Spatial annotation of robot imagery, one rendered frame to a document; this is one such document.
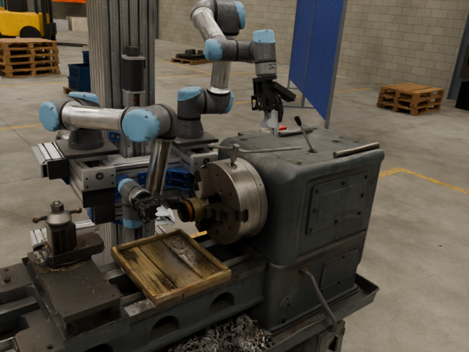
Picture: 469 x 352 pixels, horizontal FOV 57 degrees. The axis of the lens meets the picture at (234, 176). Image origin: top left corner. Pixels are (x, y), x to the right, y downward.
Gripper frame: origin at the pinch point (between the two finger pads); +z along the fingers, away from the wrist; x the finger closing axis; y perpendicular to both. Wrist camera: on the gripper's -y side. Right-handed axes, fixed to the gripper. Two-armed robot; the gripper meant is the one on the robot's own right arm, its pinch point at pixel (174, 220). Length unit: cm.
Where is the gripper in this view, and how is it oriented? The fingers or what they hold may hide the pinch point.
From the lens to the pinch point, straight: 150.2
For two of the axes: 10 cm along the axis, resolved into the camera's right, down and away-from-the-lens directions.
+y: -7.9, 1.7, -5.8
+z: 6.0, 3.3, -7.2
